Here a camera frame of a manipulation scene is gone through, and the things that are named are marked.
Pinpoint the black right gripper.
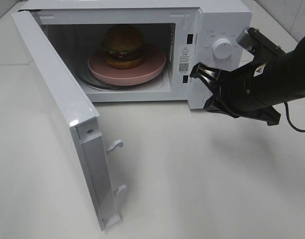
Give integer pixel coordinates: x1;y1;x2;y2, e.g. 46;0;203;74
190;62;281;126

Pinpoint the round door release button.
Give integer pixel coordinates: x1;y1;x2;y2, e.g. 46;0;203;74
203;95;212;105

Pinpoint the pink round plate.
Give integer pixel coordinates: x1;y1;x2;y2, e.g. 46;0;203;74
88;44;166;86

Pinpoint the burger with lettuce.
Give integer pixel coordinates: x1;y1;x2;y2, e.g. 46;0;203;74
101;24;145;70

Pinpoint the white microwave door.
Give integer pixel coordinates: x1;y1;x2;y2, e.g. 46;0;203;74
11;11;127;231

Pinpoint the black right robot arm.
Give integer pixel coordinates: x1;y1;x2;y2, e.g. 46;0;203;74
190;27;305;126

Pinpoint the upper white power knob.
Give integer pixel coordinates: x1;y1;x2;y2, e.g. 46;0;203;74
212;37;233;60

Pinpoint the white microwave oven body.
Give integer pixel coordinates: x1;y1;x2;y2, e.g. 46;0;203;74
18;0;252;109

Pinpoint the glass microwave turntable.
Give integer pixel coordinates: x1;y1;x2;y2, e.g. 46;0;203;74
76;72;164;91

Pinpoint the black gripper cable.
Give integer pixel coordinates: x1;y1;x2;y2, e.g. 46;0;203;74
284;96;305;132

